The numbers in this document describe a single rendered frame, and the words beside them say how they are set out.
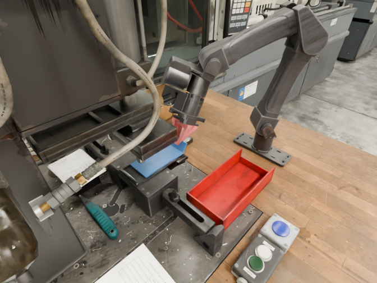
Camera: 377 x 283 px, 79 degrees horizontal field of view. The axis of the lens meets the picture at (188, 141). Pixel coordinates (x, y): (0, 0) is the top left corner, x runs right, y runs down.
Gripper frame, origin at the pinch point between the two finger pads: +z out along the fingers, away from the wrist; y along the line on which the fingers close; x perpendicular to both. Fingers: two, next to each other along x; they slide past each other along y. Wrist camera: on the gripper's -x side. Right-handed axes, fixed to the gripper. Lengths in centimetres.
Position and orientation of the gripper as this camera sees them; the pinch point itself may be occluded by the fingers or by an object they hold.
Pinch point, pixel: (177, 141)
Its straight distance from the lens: 68.0
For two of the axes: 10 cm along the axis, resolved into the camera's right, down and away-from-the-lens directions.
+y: -5.9, -0.3, -8.1
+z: -3.5, 9.1, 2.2
